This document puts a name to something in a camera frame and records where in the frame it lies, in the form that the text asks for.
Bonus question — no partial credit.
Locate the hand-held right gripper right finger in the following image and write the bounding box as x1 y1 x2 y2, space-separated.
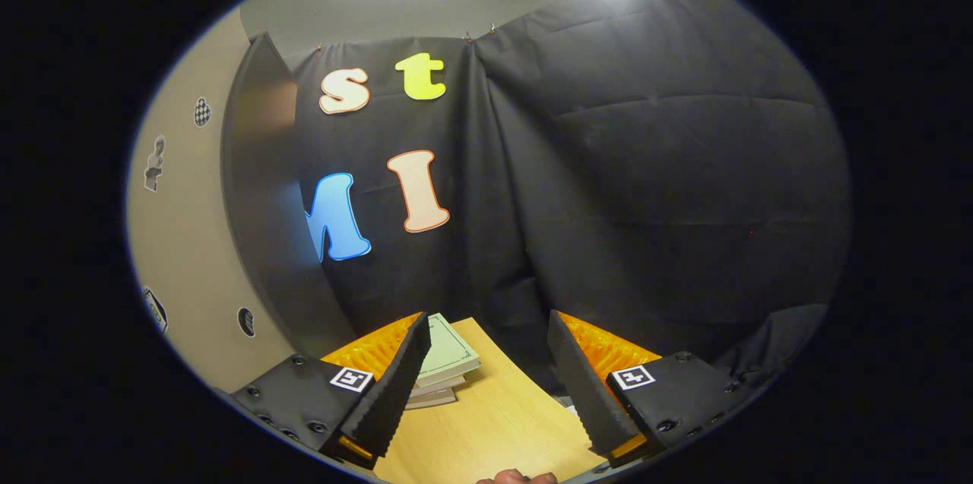
547 309 754 470

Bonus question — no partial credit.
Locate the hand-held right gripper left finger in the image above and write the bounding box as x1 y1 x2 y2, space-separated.
228 311 433 470

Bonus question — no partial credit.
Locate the brown book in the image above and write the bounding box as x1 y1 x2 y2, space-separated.
410 374 467 398

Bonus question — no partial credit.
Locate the green book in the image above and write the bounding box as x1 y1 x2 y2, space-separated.
417 313 482 388

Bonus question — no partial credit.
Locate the black backdrop cloth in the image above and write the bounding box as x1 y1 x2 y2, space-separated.
291 0 852 397

